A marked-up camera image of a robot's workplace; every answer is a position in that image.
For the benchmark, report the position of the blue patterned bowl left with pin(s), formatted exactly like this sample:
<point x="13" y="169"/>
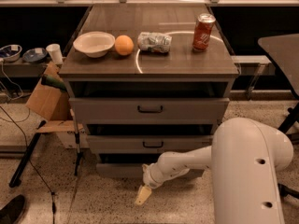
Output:
<point x="10" y="53"/>

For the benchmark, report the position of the green handled tool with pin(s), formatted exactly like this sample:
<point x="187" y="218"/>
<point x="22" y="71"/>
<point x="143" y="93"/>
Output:
<point x="51" y="81"/>

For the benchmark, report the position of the brown cardboard box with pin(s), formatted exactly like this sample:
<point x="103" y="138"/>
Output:
<point x="52" y="105"/>

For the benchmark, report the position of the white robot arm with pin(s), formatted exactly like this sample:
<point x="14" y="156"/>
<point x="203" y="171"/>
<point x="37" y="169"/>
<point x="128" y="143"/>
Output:
<point x="243" y="158"/>

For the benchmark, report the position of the blue patterned bowl right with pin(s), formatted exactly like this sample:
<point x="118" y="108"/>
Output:
<point x="36" y="55"/>

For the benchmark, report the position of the blue patterned bowl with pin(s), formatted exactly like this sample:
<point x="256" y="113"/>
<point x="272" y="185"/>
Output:
<point x="10" y="53"/>
<point x="36" y="55"/>

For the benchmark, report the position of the white bowl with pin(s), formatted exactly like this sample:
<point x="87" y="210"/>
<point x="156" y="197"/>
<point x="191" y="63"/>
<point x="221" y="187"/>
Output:
<point x="94" y="44"/>

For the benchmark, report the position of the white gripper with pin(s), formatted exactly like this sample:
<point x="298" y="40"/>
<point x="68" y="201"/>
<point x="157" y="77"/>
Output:
<point x="150" y="176"/>

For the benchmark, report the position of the orange fruit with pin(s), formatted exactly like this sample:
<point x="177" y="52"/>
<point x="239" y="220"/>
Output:
<point x="124" y="45"/>

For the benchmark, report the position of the grey drawer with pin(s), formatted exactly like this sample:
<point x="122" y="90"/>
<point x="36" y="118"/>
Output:
<point x="134" y="170"/>
<point x="108" y="144"/>
<point x="149" y="110"/>

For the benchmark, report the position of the black tripod leg left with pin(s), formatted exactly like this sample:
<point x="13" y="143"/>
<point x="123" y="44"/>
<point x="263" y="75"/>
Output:
<point x="16" y="178"/>

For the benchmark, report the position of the silver tripod pole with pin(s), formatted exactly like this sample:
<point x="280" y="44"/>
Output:
<point x="77" y="141"/>

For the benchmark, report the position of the red soda can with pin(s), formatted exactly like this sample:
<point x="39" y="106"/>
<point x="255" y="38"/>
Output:
<point x="202" y="31"/>

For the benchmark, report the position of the grey middle drawer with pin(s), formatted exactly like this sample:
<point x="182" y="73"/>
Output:
<point x="108" y="144"/>

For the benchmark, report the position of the grey bottom drawer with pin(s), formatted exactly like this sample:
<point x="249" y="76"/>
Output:
<point x="134" y="170"/>

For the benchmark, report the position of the grey top drawer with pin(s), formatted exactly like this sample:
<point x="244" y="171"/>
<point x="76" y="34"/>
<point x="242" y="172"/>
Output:
<point x="149" y="110"/>

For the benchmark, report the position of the black shoe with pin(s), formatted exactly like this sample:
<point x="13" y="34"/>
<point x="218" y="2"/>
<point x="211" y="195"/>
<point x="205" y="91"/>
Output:
<point x="12" y="211"/>

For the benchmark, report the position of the grey drawer cabinet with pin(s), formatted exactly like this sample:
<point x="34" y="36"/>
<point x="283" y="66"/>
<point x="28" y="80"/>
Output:
<point x="180" y="73"/>

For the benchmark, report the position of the white paper cup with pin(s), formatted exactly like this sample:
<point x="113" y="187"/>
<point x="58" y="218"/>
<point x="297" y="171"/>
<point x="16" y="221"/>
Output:
<point x="55" y="53"/>

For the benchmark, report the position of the crumpled chip bag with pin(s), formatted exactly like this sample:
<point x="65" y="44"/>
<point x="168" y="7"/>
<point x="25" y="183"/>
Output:
<point x="154" y="42"/>

